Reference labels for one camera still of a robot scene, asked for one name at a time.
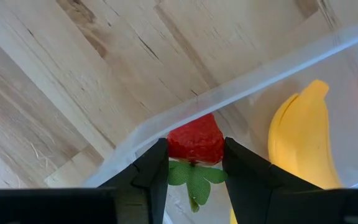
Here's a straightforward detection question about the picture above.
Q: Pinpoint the yellow toy banana bunch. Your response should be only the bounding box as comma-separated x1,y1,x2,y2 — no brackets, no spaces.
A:
230,79,343,224

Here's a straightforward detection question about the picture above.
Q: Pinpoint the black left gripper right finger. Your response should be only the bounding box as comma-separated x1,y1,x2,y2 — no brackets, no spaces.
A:
222,136,322,224

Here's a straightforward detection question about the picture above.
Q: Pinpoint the red toy strawberry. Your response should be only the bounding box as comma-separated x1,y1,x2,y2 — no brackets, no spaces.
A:
166,113,229,213

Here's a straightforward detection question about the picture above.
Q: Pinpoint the clear plastic tupperware container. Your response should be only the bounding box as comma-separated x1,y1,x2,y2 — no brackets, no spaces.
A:
84,20,358,224

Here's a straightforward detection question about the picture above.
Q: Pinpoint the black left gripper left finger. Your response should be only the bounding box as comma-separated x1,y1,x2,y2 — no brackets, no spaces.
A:
99,138,170,224

